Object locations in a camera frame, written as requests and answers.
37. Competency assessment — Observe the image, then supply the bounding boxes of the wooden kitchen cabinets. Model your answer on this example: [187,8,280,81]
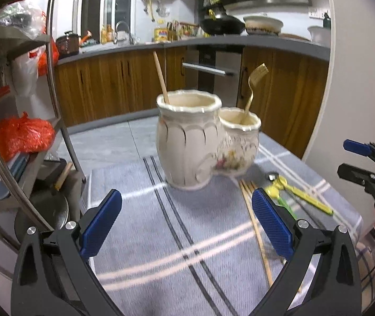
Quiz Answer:
[55,45,329,157]

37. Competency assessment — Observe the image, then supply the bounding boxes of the kitchen faucet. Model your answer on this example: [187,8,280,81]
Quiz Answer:
[114,20,134,45]

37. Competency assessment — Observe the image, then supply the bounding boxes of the wooden chopstick on mat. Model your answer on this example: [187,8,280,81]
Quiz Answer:
[245,181,298,286]
[239,180,274,288]

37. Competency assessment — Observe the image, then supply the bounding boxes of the grey plaid table mat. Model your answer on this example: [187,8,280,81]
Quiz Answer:
[84,131,365,316]

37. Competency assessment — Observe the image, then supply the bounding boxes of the gold metal fork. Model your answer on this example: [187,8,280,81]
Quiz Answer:
[243,63,269,120]

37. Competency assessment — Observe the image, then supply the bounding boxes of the steel shelving rack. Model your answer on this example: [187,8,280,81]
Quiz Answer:
[0,0,86,247]

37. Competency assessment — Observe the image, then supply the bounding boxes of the red plastic bag low shelf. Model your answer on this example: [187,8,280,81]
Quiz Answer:
[0,112,56,162]

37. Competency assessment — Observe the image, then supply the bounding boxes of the cream ceramic double utensil holder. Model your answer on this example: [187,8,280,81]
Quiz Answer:
[156,90,262,190]

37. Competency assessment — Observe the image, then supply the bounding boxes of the built-in steel oven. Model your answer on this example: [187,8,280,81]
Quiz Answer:
[181,45,243,107]

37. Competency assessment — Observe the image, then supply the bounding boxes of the white bowl on stove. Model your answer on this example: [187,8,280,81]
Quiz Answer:
[243,16,284,36]

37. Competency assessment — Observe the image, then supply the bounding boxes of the black wok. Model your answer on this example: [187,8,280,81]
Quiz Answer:
[199,9,245,36]

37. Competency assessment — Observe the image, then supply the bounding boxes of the wooden chopstick in holder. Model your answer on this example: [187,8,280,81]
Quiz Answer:
[153,51,169,104]

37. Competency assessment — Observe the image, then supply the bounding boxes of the red plastic bag hanging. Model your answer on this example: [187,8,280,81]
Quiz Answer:
[28,11,60,77]

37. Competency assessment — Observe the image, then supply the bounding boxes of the yellow tin container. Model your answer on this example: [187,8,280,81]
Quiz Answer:
[154,27,169,42]

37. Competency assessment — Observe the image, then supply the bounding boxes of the electric pressure cooker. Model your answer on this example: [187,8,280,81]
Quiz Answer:
[56,31,80,58]

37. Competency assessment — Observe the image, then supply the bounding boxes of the clear plastic bag on shelf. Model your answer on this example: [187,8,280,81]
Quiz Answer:
[0,0,46,39]

